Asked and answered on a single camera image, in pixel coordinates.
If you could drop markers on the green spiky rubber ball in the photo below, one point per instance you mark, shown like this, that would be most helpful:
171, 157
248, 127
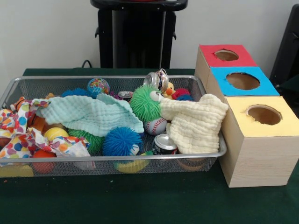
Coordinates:
145, 102

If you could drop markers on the cream knitted cloth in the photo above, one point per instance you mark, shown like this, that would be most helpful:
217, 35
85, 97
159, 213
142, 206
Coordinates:
198, 121

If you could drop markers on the polka dot colourful cloth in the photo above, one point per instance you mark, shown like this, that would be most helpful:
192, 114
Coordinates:
18, 130

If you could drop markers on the wooden box with three holes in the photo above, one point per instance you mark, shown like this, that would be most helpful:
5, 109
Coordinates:
254, 158

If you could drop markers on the white baseball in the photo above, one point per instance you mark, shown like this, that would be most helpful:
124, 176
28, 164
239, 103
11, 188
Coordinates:
155, 126

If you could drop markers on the crushed silver can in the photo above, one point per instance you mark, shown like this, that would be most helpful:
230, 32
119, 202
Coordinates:
156, 78

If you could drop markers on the black labelled silver can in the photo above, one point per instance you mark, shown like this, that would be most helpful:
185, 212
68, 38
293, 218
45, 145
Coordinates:
165, 143

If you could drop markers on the blue spiky rubber ball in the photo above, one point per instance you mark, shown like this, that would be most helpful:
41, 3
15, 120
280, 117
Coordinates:
120, 142

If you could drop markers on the mint green fuzzy cloth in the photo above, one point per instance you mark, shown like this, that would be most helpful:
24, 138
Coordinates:
93, 114

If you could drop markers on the small globe ball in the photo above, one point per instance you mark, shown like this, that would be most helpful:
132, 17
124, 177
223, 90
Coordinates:
98, 86

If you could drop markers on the dark green spiky ball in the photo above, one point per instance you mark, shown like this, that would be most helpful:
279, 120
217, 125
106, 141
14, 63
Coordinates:
91, 141

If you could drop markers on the yellow smooth ball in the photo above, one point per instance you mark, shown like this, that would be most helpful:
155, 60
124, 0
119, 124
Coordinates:
56, 133

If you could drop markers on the red orange smooth ball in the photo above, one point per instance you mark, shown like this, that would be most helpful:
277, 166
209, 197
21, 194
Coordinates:
43, 159

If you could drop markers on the dark green side table cloth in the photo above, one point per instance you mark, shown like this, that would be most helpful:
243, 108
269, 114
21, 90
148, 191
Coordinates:
292, 85

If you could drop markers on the black upright panel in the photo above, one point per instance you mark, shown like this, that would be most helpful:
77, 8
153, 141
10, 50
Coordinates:
287, 46

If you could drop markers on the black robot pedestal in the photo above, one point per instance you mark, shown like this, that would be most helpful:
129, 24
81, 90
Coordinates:
140, 42

